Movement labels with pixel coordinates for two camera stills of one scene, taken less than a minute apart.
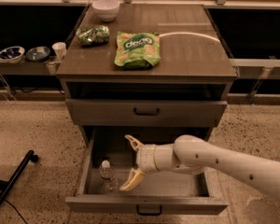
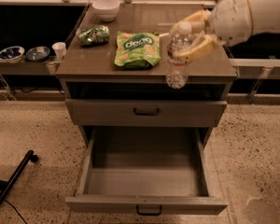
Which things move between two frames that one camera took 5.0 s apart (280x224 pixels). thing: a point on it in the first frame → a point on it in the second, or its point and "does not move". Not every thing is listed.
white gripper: (146, 158) → (231, 19)
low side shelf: (49, 66) does not move
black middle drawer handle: (148, 214) does not move
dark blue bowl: (37, 53) does not move
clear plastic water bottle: (107, 174) → (179, 43)
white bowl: (106, 9) does not move
